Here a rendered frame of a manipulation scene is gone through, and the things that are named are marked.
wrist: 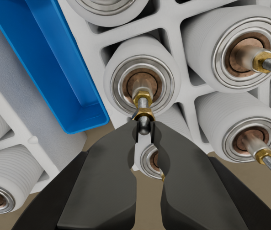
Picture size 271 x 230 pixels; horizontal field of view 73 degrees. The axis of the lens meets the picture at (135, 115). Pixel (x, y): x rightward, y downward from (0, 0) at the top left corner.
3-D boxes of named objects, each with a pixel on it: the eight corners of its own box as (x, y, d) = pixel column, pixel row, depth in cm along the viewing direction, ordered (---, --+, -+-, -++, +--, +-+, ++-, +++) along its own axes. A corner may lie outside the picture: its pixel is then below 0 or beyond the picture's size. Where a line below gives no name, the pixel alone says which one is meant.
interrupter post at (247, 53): (233, 46, 20) (250, 51, 17) (257, 41, 20) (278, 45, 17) (233, 68, 21) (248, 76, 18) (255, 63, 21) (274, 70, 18)
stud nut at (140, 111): (157, 122, 16) (158, 127, 15) (139, 128, 16) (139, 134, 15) (148, 103, 15) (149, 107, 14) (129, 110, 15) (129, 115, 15)
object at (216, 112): (202, 118, 44) (238, 175, 29) (176, 93, 41) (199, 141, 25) (237, 91, 41) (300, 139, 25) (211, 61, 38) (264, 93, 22)
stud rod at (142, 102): (148, 95, 20) (153, 133, 14) (140, 98, 21) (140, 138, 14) (145, 86, 20) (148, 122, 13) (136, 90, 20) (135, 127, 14)
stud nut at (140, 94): (153, 103, 19) (154, 107, 18) (139, 109, 20) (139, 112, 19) (146, 86, 18) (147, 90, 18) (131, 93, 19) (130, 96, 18)
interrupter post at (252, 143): (245, 148, 26) (258, 165, 23) (236, 139, 26) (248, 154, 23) (261, 138, 25) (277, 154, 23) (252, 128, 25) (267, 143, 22)
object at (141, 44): (116, 30, 36) (99, 42, 20) (166, 33, 36) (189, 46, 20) (117, 79, 40) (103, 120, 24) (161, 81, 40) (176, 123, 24)
